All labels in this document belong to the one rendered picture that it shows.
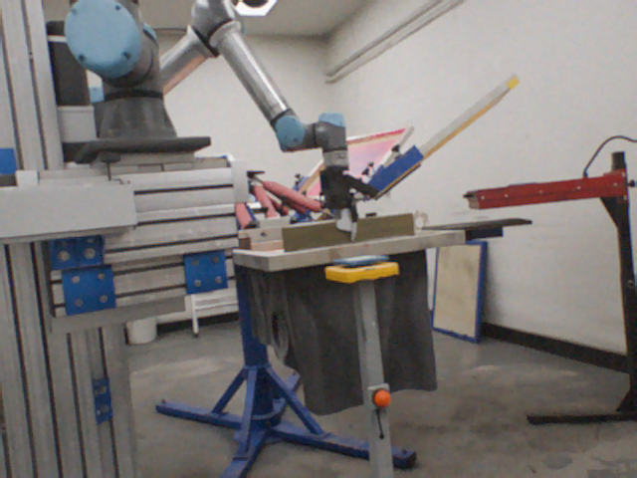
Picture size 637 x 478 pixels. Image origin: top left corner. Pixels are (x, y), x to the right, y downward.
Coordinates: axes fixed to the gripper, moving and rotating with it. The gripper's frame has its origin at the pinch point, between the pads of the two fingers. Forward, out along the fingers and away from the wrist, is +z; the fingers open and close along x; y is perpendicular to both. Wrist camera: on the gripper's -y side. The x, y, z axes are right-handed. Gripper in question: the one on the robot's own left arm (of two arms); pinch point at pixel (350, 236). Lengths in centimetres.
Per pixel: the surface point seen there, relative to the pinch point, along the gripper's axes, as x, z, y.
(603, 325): -106, 76, -199
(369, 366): 32.9, 28.5, 13.7
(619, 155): -42, -17, -150
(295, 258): 13.8, 2.9, 22.4
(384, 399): 37, 35, 13
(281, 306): -2.8, 17.1, 22.6
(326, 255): 13.8, 3.3, 13.6
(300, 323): 4.5, 21.3, 20.0
